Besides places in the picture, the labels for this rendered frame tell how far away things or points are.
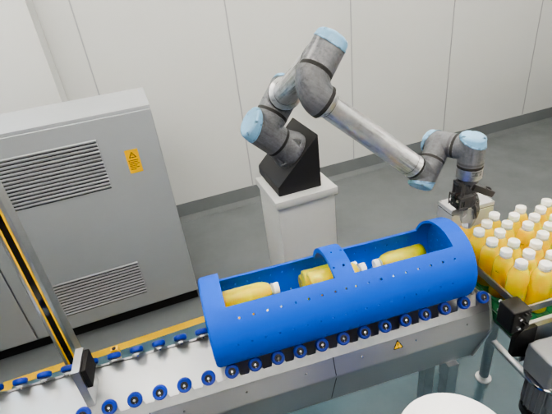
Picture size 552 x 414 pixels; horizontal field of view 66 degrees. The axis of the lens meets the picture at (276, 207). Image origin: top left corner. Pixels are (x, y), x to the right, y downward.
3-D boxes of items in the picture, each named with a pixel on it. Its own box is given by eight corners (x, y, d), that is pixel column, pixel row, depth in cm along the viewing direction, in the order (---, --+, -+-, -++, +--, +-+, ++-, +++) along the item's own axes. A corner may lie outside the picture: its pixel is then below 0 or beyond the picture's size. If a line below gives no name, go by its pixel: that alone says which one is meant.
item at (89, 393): (91, 381, 140) (75, 348, 132) (103, 378, 140) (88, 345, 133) (87, 407, 131) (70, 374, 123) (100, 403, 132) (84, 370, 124)
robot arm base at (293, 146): (273, 158, 214) (259, 148, 208) (297, 128, 209) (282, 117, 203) (285, 175, 198) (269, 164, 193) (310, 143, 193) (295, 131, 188)
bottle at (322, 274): (310, 280, 132) (365, 265, 135) (303, 268, 138) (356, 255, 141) (312, 297, 135) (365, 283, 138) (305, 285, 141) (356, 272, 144)
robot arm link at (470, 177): (472, 159, 159) (490, 169, 150) (471, 171, 161) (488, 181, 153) (451, 164, 157) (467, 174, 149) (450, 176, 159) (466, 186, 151)
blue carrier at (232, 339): (208, 315, 154) (193, 259, 136) (424, 257, 169) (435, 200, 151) (222, 386, 132) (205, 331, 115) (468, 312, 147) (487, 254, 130)
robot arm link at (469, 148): (465, 127, 154) (493, 131, 147) (461, 158, 160) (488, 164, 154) (453, 135, 149) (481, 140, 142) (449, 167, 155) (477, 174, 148)
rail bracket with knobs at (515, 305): (490, 319, 147) (494, 296, 142) (508, 314, 148) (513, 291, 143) (511, 339, 139) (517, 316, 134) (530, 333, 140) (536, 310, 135)
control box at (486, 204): (436, 220, 186) (438, 200, 181) (476, 210, 189) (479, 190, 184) (450, 232, 177) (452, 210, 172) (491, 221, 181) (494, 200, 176)
